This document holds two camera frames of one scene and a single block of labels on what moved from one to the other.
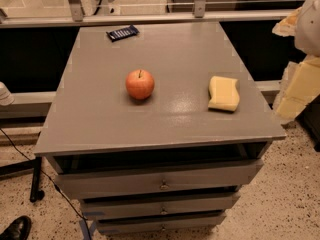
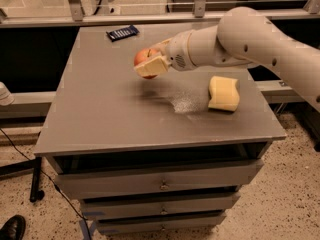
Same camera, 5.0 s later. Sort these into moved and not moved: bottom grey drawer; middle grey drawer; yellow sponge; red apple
Moved: red apple
Not moved: bottom grey drawer; middle grey drawer; yellow sponge
